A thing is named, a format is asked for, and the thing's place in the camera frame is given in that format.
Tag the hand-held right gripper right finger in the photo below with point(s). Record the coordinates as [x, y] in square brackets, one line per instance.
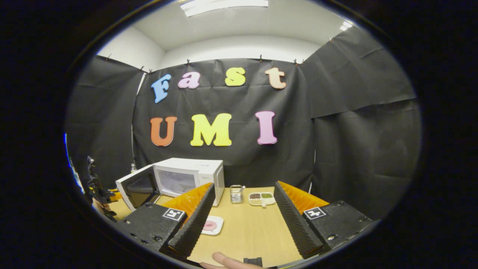
[295, 220]

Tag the clear glass jar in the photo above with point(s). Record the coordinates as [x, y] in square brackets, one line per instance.
[236, 195]

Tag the large ceiling light panel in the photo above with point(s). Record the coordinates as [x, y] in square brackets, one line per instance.
[224, 5]

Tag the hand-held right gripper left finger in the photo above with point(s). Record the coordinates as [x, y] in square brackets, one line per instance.
[196, 220]

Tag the pink meat slice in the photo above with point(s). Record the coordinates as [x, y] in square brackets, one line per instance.
[209, 225]

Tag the white microwave oven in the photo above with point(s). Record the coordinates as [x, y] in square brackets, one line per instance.
[209, 168]

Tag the white divided condiment tray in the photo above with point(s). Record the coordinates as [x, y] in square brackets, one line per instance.
[261, 197]

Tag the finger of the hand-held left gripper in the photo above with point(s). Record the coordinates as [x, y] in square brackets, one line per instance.
[115, 195]

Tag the black backdrop cloth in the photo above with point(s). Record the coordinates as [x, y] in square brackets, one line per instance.
[354, 149]

